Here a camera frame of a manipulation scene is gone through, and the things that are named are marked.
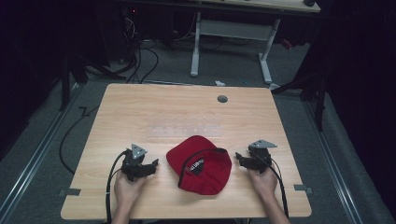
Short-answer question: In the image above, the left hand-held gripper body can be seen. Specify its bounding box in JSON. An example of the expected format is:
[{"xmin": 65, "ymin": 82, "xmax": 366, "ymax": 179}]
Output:
[{"xmin": 120, "ymin": 143, "xmax": 149, "ymax": 183}]

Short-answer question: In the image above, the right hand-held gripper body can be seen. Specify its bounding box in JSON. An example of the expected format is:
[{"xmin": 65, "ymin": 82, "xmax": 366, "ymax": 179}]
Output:
[{"xmin": 247, "ymin": 139, "xmax": 278, "ymax": 175}]

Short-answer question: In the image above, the red baseball cap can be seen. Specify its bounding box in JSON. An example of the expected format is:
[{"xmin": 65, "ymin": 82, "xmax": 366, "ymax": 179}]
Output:
[{"xmin": 165, "ymin": 134, "xmax": 233, "ymax": 197}]

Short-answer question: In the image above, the person's right hand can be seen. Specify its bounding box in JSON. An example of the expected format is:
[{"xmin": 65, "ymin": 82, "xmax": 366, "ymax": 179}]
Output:
[{"xmin": 247, "ymin": 165, "xmax": 279, "ymax": 203}]

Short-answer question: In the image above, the person's left hand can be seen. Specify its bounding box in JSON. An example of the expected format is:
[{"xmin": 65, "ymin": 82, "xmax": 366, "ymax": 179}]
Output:
[{"xmin": 113, "ymin": 169, "xmax": 148, "ymax": 208}]

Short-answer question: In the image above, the clear plastic strip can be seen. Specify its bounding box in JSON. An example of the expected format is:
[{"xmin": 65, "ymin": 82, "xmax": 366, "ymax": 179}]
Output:
[{"xmin": 147, "ymin": 123, "xmax": 224, "ymax": 138}]

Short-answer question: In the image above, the grey tape piece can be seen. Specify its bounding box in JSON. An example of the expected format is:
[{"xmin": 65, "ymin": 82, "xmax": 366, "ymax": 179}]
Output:
[
  {"xmin": 292, "ymin": 183, "xmax": 314, "ymax": 195},
  {"xmin": 58, "ymin": 188, "xmax": 82, "ymax": 198}
]

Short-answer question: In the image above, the black tripod stand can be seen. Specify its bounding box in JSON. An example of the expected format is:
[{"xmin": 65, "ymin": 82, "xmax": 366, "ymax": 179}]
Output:
[{"xmin": 270, "ymin": 62, "xmax": 328, "ymax": 133}]

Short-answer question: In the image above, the black metal stand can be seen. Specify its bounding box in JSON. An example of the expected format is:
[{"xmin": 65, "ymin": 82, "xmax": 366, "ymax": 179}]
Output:
[{"xmin": 57, "ymin": 52, "xmax": 127, "ymax": 112}]

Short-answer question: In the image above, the white-legged wooden desk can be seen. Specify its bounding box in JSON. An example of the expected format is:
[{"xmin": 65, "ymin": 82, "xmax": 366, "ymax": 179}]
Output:
[{"xmin": 174, "ymin": 0, "xmax": 322, "ymax": 86}]

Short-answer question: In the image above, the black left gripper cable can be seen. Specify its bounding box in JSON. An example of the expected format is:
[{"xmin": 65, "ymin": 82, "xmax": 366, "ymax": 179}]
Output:
[{"xmin": 105, "ymin": 149, "xmax": 129, "ymax": 224}]

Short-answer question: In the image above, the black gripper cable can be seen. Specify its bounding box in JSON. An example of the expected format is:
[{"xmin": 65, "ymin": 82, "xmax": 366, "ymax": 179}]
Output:
[
  {"xmin": 248, "ymin": 150, "xmax": 290, "ymax": 219},
  {"xmin": 105, "ymin": 149, "xmax": 129, "ymax": 224}
]

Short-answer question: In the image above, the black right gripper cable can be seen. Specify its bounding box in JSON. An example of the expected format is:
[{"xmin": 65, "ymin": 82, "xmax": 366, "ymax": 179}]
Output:
[{"xmin": 248, "ymin": 150, "xmax": 290, "ymax": 219}]

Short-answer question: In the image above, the black floor cable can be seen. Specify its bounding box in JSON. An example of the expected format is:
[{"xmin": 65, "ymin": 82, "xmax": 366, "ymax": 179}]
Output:
[{"xmin": 58, "ymin": 105, "xmax": 101, "ymax": 175}]

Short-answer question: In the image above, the metal floor rail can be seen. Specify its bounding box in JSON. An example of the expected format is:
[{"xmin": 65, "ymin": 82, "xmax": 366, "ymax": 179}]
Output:
[
  {"xmin": 0, "ymin": 83, "xmax": 86, "ymax": 224},
  {"xmin": 303, "ymin": 101, "xmax": 364, "ymax": 224}
]

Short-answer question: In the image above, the black cable bundle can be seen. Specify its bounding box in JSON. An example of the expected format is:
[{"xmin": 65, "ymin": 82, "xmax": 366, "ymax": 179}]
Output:
[{"xmin": 116, "ymin": 12, "xmax": 161, "ymax": 85}]

